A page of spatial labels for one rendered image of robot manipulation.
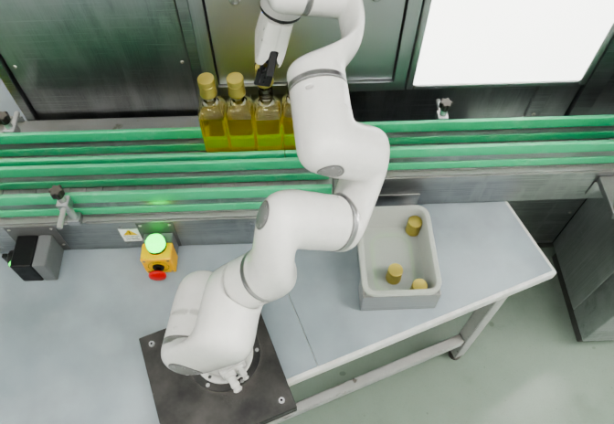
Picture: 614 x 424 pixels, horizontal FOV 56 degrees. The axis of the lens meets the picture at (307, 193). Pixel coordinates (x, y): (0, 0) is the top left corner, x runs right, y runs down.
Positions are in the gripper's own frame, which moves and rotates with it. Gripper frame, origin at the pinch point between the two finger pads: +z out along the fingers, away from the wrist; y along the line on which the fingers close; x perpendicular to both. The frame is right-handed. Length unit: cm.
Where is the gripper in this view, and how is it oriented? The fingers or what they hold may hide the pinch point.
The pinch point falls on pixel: (263, 69)
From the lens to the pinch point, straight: 114.2
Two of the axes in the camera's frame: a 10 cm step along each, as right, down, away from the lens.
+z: -2.6, 5.3, 8.1
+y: 0.5, 8.4, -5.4
